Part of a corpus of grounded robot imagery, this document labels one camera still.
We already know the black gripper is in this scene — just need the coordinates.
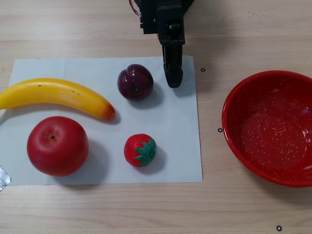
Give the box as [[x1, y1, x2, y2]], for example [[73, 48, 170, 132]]
[[157, 0, 186, 88]]

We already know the yellow plastic banana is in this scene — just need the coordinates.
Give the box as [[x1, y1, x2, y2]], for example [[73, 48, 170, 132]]
[[0, 78, 116, 120]]

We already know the red speckled enamel bowl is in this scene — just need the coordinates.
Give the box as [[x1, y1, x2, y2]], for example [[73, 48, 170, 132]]
[[221, 70, 312, 188]]

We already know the dark purple plastic plum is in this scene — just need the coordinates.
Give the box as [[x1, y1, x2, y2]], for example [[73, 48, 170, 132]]
[[117, 63, 154, 102]]

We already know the white paper sheet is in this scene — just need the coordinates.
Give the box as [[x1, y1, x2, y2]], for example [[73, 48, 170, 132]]
[[0, 56, 203, 186]]

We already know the red plastic strawberry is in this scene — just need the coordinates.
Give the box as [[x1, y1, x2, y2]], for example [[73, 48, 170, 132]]
[[123, 133, 157, 168]]

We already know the red plastic apple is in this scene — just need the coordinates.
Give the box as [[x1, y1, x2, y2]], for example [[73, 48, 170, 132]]
[[26, 116, 89, 177]]

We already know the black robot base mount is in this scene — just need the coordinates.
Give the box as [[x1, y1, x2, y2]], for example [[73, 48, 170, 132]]
[[181, 0, 195, 17]]

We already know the red white servo wire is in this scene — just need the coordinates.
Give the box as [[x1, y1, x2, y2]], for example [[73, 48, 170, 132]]
[[130, 0, 142, 17]]

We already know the grey duct tape piece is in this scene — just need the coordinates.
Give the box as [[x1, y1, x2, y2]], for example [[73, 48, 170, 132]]
[[0, 165, 12, 193]]

